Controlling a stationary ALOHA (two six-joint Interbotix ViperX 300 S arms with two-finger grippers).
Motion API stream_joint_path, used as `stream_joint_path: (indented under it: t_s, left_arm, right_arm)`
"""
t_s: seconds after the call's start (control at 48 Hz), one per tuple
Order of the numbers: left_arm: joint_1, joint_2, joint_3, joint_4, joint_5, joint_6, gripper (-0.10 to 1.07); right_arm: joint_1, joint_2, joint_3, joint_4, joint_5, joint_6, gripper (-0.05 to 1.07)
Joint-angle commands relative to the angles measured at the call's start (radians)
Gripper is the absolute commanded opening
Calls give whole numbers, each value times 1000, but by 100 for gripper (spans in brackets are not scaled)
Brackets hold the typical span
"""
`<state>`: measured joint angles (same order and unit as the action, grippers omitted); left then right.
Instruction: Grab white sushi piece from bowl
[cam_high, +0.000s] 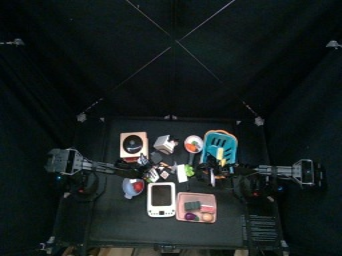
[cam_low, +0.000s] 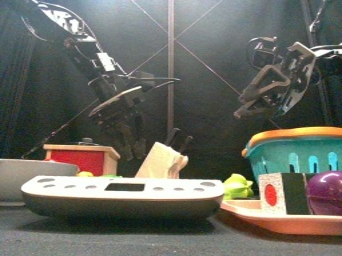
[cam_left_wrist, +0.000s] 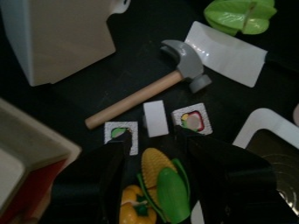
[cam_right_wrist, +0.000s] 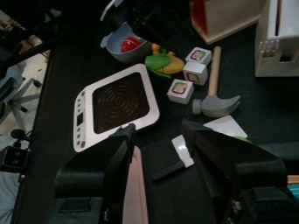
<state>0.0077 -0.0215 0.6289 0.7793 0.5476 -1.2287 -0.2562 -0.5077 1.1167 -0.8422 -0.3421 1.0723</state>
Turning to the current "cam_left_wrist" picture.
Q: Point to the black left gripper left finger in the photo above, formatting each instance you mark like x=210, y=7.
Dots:
x=94, y=180

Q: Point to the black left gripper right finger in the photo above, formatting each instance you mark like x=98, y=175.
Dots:
x=230, y=175

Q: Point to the sushi roll green filling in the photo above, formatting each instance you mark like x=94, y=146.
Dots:
x=130, y=131

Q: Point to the sushi roll red yellow filling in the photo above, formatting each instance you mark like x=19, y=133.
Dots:
x=193, y=119

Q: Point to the plain white sushi piece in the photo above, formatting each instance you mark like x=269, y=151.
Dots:
x=155, y=118

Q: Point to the yellow toy bell pepper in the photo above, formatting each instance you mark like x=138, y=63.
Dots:
x=134, y=205

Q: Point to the toy corn cob green husk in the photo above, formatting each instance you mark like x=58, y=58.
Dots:
x=166, y=183

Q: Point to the beige red toy box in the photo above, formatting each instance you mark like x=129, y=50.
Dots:
x=27, y=157

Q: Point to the wooden toy hammer grey head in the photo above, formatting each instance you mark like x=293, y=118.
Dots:
x=155, y=87

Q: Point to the white toy cleaver blade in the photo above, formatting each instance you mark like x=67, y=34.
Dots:
x=230, y=55

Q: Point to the white toy appliance box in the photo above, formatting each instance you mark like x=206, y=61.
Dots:
x=62, y=38

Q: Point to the green toy lettuce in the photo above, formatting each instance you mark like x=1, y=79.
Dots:
x=241, y=16

